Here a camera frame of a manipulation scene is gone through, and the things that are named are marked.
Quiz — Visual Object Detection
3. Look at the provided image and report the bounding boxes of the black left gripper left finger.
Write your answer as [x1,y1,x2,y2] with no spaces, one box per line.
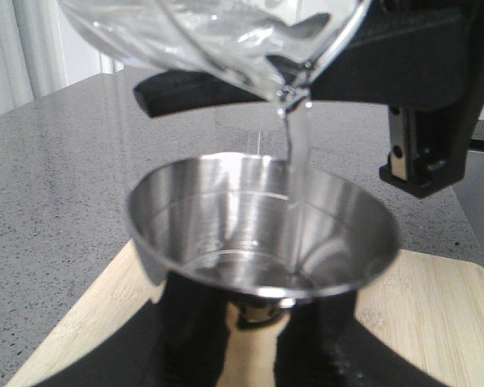
[40,274,229,386]

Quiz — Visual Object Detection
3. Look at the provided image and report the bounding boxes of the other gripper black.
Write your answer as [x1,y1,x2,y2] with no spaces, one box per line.
[311,1,484,198]

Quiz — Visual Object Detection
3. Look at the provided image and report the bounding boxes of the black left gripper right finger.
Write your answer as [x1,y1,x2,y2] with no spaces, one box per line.
[274,292,443,387]

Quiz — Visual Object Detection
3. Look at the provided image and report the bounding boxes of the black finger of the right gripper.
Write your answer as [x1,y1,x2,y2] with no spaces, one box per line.
[133,70,262,118]

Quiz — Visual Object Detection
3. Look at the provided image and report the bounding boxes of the clear glass beaker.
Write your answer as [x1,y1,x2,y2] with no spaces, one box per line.
[60,1,370,117]

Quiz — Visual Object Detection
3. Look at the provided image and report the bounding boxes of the steel double jigger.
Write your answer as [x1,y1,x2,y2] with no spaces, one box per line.
[127,153,398,386]

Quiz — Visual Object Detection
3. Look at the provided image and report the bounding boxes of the light wooden cutting board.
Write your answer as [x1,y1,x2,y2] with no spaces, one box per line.
[10,243,484,386]

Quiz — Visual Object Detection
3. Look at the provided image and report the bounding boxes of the grey curtain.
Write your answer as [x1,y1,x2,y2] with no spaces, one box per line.
[0,0,124,122]

